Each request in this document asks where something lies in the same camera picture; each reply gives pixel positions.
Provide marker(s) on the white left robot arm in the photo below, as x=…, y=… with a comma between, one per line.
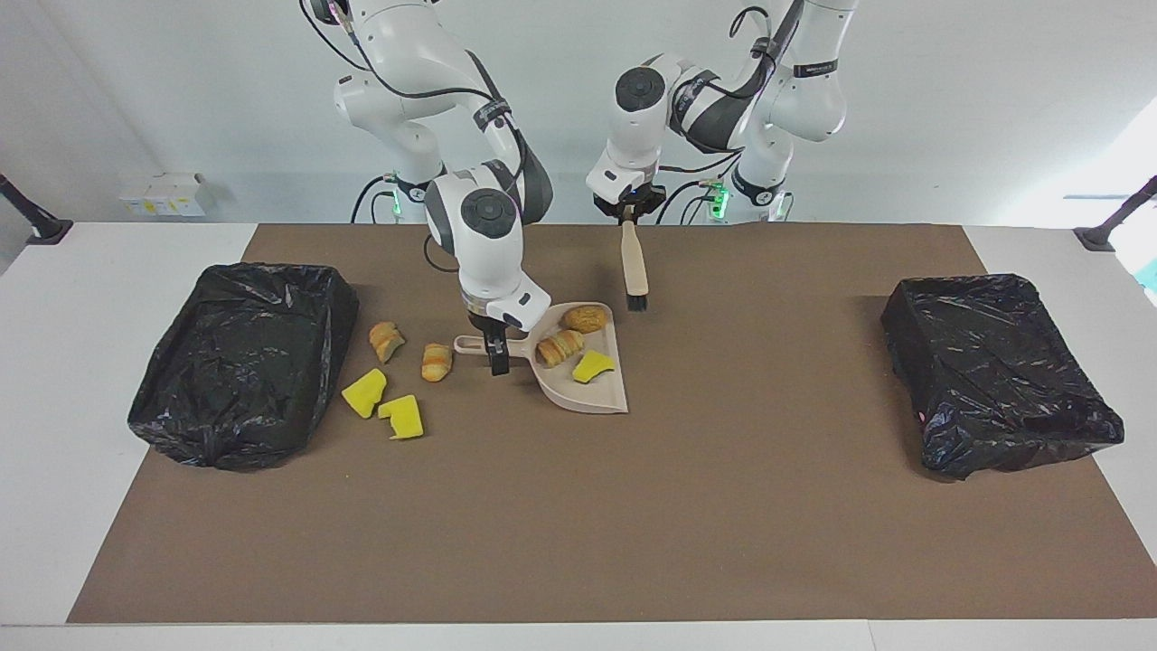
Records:
x=777, y=99

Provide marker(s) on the pale crusty bread chunk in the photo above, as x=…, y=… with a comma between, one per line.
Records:
x=560, y=348

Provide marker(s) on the beige plastic dustpan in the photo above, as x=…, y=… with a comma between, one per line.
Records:
x=578, y=398

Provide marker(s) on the striped croissant piece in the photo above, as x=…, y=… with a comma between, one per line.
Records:
x=386, y=341
x=437, y=362

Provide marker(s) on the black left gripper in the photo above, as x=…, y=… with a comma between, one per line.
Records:
x=644, y=201

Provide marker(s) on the black camera stand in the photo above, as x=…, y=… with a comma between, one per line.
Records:
x=1098, y=237
x=41, y=226

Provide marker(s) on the white wall socket box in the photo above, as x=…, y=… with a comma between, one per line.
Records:
x=163, y=194

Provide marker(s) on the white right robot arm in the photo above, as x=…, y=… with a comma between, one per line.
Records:
x=488, y=217

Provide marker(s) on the brown bread roll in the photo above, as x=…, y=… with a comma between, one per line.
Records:
x=586, y=318

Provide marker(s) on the brown table mat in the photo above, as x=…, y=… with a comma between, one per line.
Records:
x=542, y=561

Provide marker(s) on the beige hand brush black bristles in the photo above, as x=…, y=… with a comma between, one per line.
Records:
x=634, y=267

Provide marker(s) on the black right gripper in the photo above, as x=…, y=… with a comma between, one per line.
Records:
x=488, y=327

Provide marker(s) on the bin lined with black bag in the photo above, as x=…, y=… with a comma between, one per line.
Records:
x=994, y=371
x=244, y=362

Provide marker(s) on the yellow sponge piece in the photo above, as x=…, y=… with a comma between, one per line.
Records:
x=404, y=419
x=364, y=392

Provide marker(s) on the yellow sponge with green backing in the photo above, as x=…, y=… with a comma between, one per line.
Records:
x=592, y=366

